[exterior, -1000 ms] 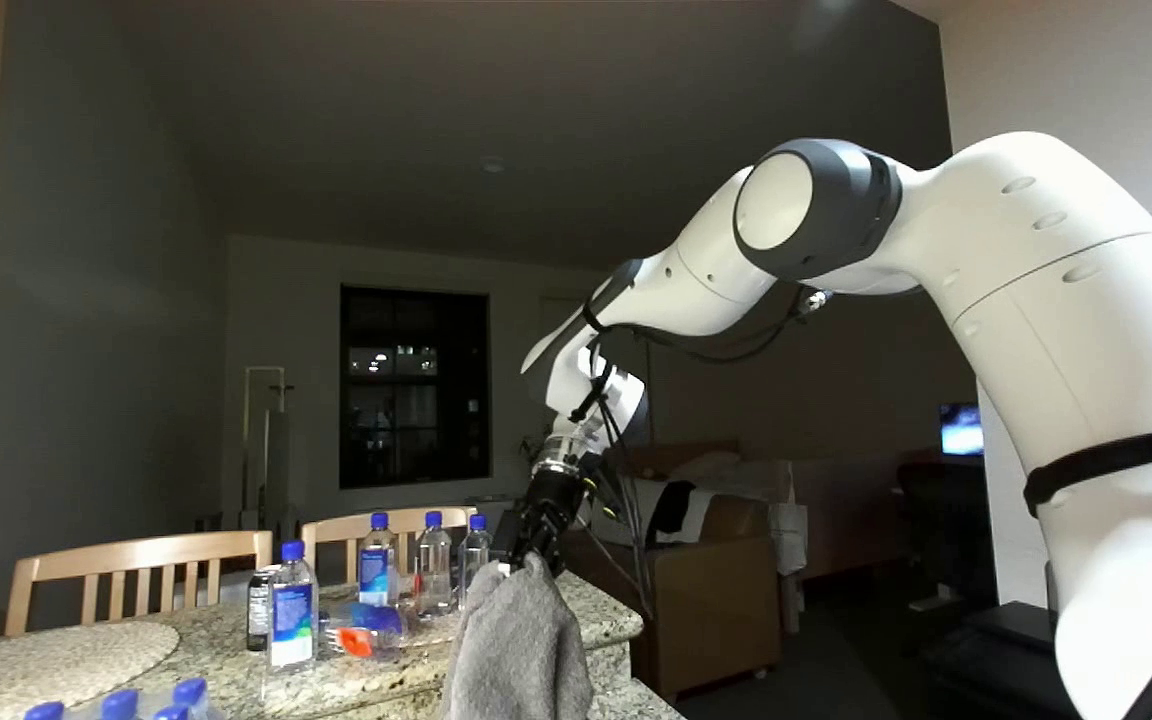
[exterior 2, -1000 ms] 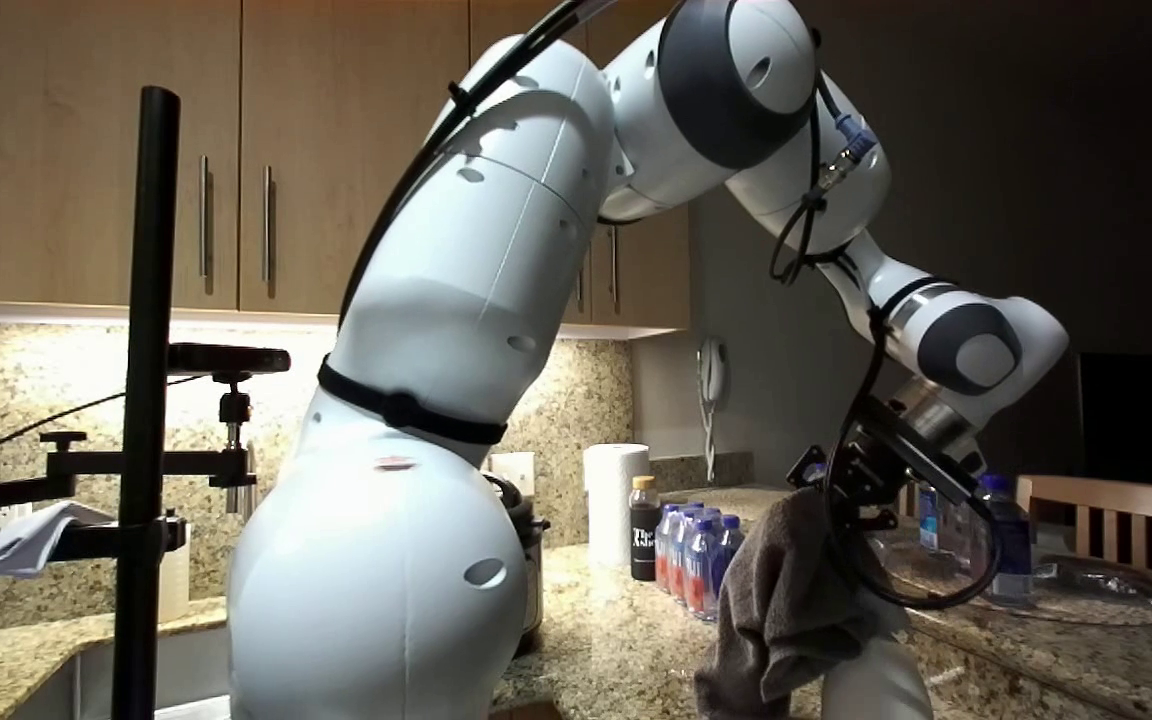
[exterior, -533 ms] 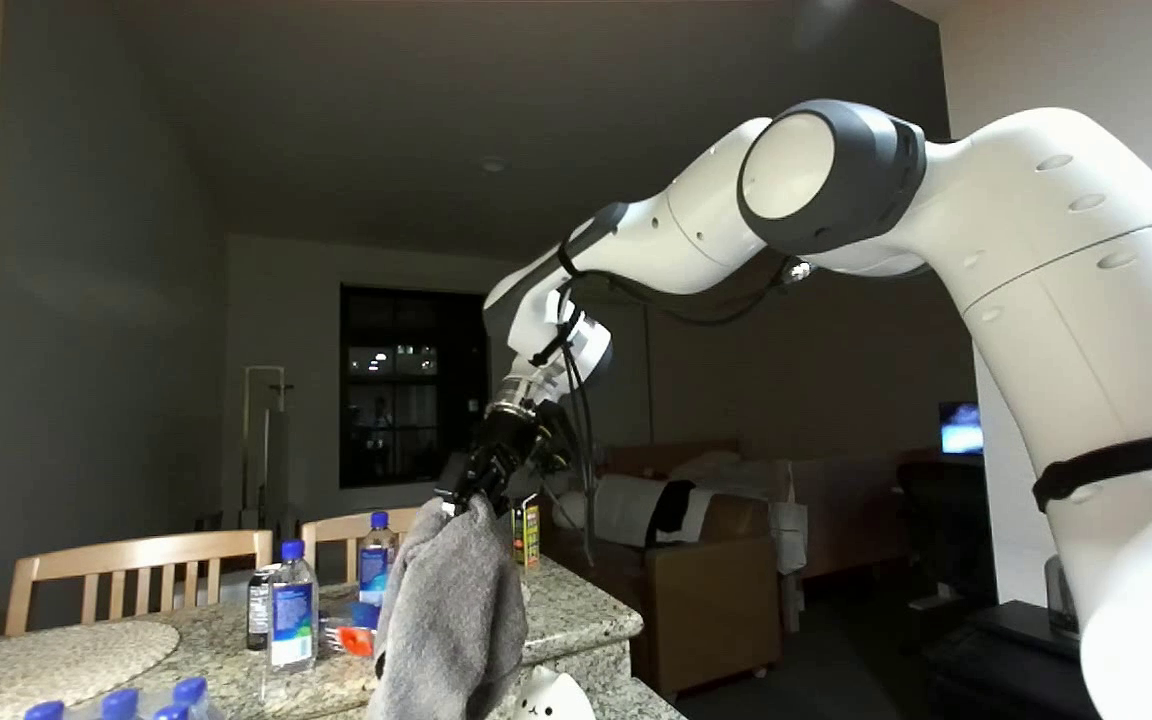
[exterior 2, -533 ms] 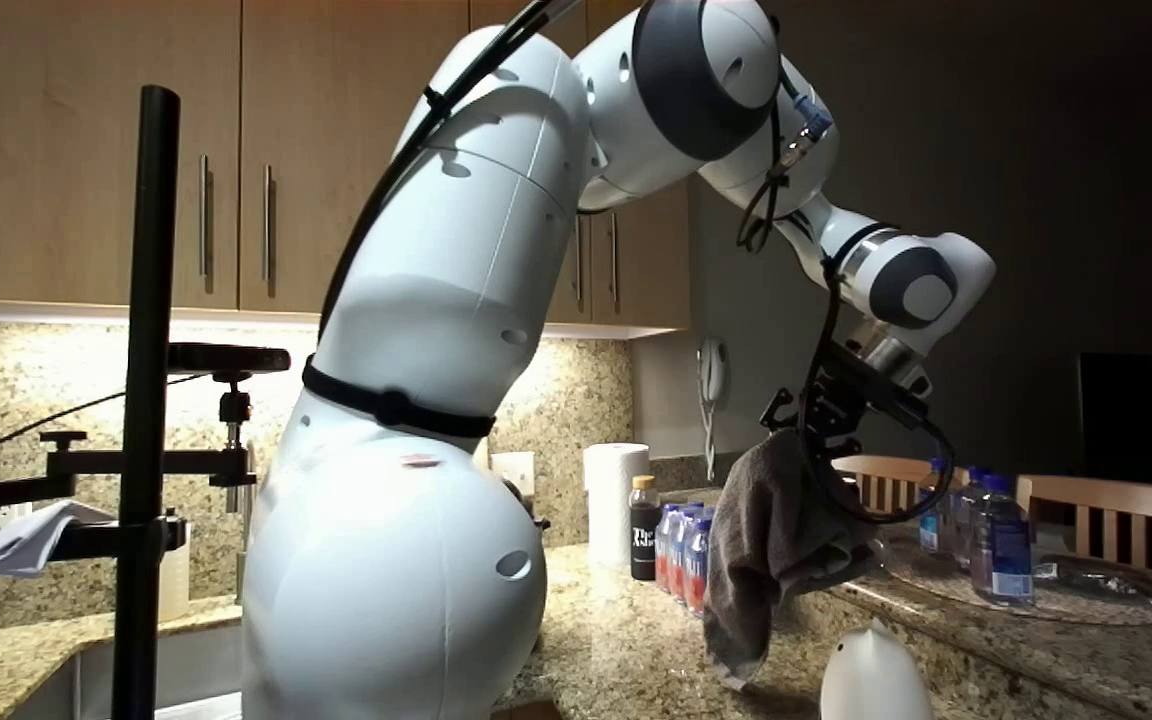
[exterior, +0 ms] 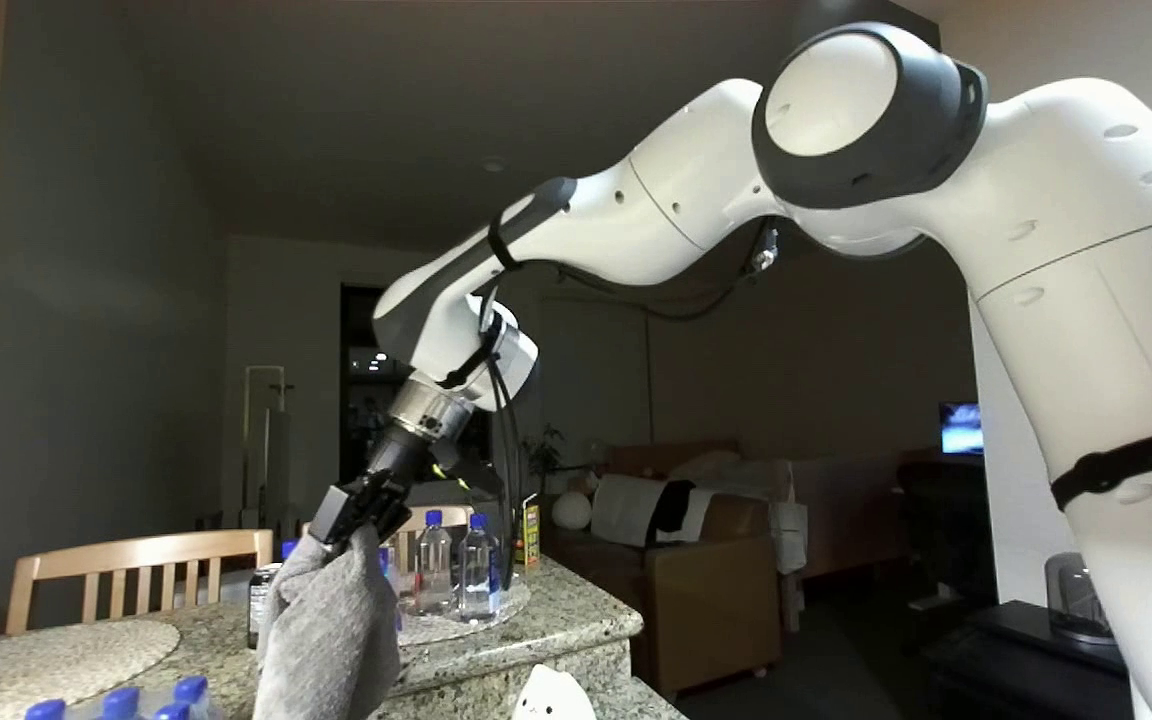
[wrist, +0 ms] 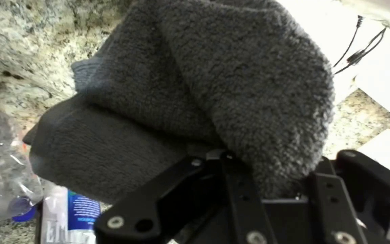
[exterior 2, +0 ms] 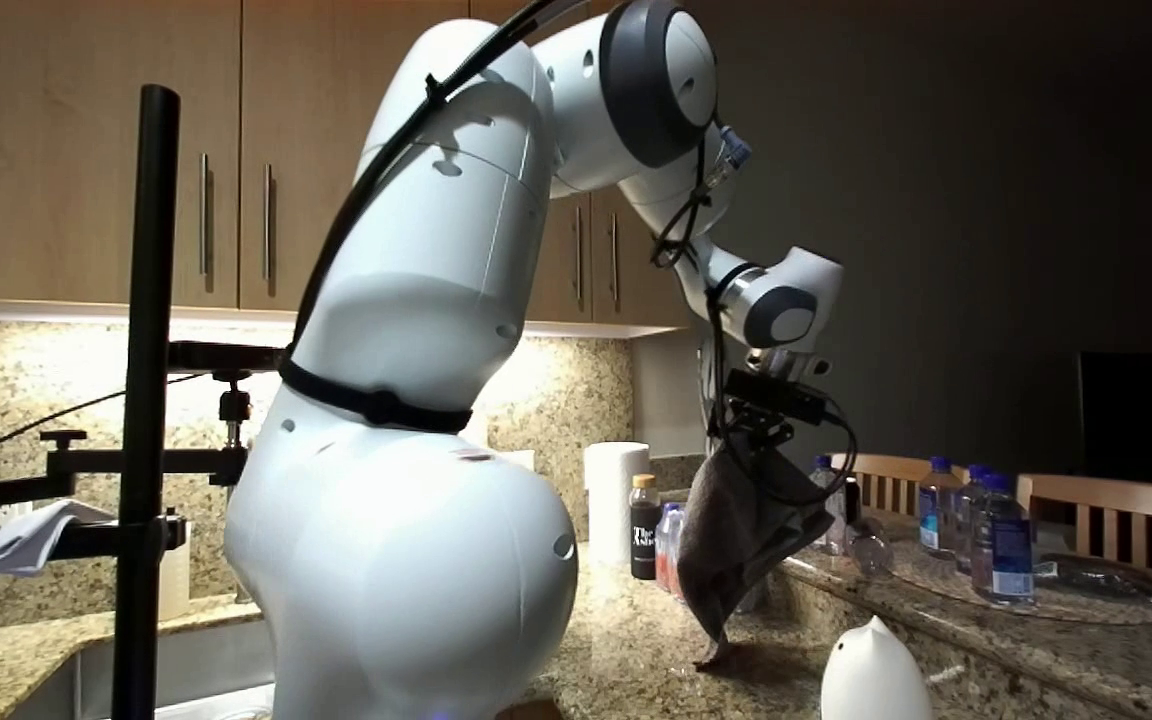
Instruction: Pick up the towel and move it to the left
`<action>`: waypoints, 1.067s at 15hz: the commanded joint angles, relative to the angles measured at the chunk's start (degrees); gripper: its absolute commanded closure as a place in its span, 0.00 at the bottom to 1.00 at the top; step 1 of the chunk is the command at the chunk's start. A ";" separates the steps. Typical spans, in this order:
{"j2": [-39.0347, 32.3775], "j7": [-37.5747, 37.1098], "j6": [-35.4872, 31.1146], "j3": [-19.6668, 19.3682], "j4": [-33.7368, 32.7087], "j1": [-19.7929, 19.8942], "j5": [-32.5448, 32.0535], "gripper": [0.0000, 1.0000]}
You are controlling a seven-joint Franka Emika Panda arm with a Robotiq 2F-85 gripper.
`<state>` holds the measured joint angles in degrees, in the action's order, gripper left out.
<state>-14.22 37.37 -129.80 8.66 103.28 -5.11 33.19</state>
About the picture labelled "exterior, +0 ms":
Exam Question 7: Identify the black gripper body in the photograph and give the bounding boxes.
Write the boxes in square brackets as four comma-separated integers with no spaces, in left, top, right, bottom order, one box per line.
[357,427,451,515]

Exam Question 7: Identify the grey towel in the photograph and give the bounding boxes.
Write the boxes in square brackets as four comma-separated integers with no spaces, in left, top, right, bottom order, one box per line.
[249,523,410,720]

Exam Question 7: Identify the clear plastic bottles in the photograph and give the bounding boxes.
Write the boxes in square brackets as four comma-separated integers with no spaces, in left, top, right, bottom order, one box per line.
[387,502,501,591]

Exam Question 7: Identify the clear plastic bottle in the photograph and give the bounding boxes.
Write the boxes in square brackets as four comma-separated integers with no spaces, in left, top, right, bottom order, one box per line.
[414,508,455,617]
[455,511,501,625]

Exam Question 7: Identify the yellow box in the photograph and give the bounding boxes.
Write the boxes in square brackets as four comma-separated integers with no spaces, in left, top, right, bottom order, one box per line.
[511,490,549,580]

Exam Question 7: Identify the clear glass tray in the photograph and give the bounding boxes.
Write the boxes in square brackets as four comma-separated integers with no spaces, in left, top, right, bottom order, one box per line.
[393,576,538,631]

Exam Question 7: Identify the white round globe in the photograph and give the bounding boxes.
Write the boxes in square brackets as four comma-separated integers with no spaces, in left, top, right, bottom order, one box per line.
[549,490,597,538]

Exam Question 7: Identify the light wooden chair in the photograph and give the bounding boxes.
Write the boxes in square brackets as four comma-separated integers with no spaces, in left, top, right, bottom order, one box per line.
[6,523,275,642]

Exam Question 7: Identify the white cushion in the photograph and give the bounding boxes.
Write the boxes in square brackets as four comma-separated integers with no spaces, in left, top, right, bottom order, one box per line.
[587,471,673,554]

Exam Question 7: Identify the white paper piece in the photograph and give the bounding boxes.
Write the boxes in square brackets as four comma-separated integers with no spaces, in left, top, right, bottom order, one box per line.
[508,660,599,720]

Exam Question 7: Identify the brown armchair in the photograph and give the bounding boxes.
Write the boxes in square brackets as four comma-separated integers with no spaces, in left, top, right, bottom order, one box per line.
[549,443,788,702]

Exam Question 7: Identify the lit television screen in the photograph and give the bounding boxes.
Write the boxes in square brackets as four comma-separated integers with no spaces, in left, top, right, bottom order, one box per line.
[935,399,987,461]

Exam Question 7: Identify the black side table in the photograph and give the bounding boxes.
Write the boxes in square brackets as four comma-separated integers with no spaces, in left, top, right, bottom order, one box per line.
[916,596,1135,720]

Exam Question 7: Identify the glass jar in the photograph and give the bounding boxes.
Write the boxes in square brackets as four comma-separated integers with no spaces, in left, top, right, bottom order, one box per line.
[1041,548,1122,649]

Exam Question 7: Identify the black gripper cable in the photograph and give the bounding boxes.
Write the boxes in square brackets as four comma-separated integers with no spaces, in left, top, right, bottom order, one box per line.
[473,217,530,596]

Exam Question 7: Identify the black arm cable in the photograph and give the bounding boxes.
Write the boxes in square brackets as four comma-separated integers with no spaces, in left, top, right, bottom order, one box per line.
[522,217,788,327]

